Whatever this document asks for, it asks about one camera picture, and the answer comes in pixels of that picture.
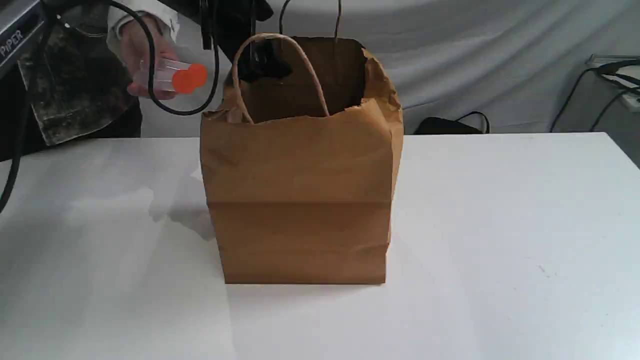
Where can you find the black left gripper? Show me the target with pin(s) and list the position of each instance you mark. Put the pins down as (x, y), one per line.
(223, 25)

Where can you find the clear bottle orange cap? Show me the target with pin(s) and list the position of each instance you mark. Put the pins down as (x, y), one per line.
(171, 76)

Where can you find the brown paper bag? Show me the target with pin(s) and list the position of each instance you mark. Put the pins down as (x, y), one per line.
(300, 162)

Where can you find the white sleeved forearm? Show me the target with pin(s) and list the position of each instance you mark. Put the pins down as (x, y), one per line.
(169, 21)

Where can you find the black device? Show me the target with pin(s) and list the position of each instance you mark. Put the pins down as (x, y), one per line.
(440, 126)

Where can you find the person's hand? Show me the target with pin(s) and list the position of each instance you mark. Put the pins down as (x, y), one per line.
(134, 47)

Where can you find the camouflage jacket person torso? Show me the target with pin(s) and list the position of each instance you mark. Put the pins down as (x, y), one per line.
(80, 91)

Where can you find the grey device at right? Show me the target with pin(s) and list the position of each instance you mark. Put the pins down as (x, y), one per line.
(621, 71)

